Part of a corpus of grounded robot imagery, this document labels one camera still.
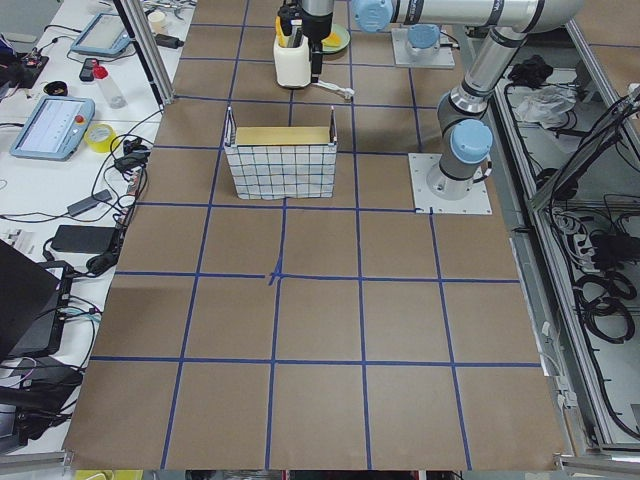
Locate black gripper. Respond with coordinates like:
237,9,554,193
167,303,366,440
300,9,333,83

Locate white two-slot toaster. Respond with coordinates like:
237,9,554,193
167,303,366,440
273,37,311,89

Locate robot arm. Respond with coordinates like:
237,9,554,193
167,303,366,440
293,0,441,83
352,0,583,200

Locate bread slice in toaster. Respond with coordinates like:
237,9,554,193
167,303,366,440
275,17,302,48

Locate light green plate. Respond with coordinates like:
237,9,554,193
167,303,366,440
322,23,351,54

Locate clear bottle red cap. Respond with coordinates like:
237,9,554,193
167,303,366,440
92,60,127,109

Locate teach pendant far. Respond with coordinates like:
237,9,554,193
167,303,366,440
70,13,131,58

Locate teach pendant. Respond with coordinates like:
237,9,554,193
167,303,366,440
10,96,95,161
70,13,131,58

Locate yellow tape roll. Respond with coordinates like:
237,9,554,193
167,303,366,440
83,123,119,153

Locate teach pendant near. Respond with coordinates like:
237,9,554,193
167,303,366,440
10,96,95,161

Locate black power adapter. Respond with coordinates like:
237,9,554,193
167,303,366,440
51,225,117,254

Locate black laptop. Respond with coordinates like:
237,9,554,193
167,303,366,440
1,242,72,360

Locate white toaster power cord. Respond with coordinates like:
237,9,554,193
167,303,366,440
316,79,356,100

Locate wire basket with wooden shelf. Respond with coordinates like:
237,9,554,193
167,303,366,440
224,108,338,200

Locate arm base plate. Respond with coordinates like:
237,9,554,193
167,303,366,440
391,24,455,69
408,153,492,215

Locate aluminium frame post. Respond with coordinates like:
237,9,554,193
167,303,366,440
114,0,175,109

